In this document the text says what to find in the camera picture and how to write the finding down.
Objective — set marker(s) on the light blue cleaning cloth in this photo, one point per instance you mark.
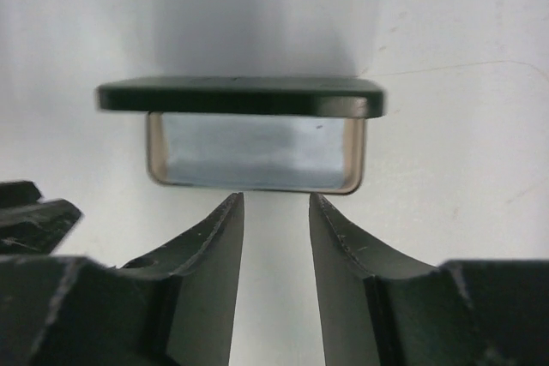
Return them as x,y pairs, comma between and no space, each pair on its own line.
251,152

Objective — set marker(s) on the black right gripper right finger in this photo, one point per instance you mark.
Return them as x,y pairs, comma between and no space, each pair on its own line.
379,306

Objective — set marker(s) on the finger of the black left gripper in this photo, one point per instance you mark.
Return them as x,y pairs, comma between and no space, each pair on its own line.
29,224

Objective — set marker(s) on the dark green glasses case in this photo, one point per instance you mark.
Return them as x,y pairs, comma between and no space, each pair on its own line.
353,100

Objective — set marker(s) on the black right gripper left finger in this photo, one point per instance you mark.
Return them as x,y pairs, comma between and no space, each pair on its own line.
175,305

